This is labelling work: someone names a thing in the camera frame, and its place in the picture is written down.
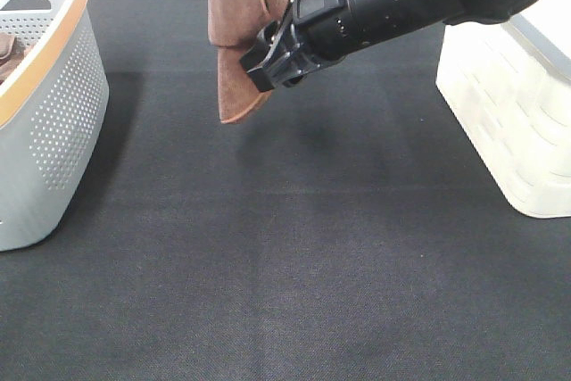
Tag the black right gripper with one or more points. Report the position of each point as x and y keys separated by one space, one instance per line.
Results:
x=315 y=34

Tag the brown microfibre towel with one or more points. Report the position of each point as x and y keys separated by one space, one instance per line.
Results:
x=232 y=28

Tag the black table cloth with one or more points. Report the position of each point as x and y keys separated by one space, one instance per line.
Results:
x=345 y=231

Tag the grey perforated laundry basket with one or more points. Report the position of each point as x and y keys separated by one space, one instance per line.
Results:
x=52 y=110

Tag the brown towels in basket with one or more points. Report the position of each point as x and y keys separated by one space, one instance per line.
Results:
x=13 y=51

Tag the white storage bin grey rim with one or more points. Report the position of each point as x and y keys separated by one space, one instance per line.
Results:
x=508 y=85

